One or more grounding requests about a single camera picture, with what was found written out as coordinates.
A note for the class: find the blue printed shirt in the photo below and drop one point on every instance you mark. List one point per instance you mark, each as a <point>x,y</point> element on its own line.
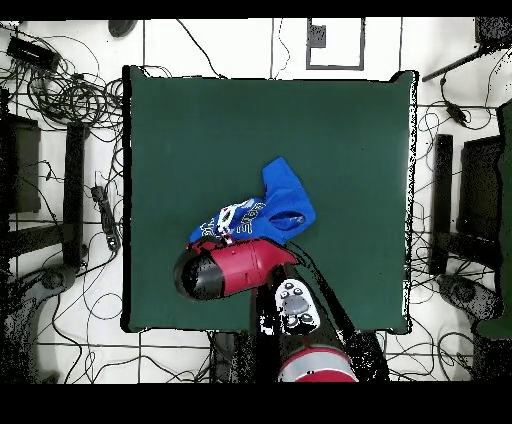
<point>284,192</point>

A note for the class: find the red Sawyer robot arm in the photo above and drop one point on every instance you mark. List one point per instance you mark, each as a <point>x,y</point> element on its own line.
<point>248,266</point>

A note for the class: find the dark flat panel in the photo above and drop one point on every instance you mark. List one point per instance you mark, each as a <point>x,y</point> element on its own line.
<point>26,168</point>
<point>480,188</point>

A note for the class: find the dark green table cloth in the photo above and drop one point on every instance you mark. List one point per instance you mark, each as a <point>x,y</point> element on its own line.
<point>200,140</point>

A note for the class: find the black power strip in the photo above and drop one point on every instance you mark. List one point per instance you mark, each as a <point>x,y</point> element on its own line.
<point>106,216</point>

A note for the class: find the black upright bar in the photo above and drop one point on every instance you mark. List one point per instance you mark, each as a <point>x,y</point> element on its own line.
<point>443,180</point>
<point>74,192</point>

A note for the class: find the small grey square plate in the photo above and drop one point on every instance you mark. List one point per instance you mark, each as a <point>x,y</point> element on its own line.
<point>317,36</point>

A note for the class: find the black round stand base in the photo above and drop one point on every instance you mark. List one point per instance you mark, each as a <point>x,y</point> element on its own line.
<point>466,294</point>
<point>54,279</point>

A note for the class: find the black power adapter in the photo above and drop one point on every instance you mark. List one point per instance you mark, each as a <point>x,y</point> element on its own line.
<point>456,113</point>

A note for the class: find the dark oval shoe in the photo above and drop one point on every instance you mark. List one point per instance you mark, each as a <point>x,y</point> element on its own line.
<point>122,27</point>

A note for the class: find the black slanted rod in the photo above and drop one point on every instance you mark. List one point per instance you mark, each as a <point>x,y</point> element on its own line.
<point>452,68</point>

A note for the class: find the black electronics box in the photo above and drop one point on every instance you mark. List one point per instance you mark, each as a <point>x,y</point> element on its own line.
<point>32,52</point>

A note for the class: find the black corner equipment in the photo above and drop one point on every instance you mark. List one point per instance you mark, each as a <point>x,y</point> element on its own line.
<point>494,32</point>

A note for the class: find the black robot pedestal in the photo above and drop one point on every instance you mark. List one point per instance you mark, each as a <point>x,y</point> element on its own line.
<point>236,360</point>

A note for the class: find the grey rectangular floor frame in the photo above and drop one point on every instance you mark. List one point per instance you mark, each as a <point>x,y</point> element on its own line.
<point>362,44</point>

